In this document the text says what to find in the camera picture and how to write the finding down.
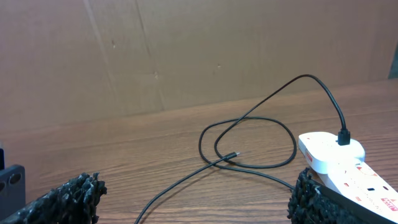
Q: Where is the white power extension strip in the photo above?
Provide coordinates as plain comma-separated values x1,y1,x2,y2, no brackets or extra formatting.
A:
316,160,397,223

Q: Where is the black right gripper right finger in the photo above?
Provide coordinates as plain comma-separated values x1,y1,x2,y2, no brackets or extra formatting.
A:
287,167,394,224

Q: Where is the white charger plug adapter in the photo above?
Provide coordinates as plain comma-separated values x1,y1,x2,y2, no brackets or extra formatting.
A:
298,132,366,174

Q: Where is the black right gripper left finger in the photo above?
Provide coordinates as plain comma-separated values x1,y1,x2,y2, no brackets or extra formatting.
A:
1,172,107,224

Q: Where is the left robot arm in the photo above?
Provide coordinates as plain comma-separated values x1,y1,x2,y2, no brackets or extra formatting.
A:
1,149,26,219

